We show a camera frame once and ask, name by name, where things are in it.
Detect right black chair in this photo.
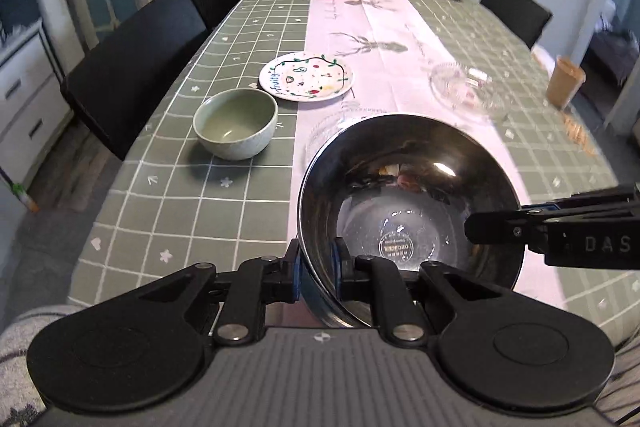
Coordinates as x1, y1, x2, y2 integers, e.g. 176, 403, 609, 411
480, 0, 552, 50

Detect green checked tablecloth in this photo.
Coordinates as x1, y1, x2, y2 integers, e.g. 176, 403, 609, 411
67, 0, 640, 348

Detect glass plate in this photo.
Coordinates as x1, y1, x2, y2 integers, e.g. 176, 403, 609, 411
304, 102, 385, 167
430, 63, 508, 124

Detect green ceramic bowl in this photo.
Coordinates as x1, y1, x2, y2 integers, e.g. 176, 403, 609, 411
192, 88, 278, 161

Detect brown paper cup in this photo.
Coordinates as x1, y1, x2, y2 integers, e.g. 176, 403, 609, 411
546, 56, 586, 110

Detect near left black chair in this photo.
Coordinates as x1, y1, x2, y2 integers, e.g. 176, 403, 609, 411
61, 0, 208, 159

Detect white fruity painted plate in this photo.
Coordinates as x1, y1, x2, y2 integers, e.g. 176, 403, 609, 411
258, 52, 354, 103

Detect white cabinet drawers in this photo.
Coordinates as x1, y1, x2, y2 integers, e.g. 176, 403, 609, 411
1, 22, 72, 186

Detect blue steel bowl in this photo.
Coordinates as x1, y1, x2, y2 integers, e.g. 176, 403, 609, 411
296, 114, 524, 327

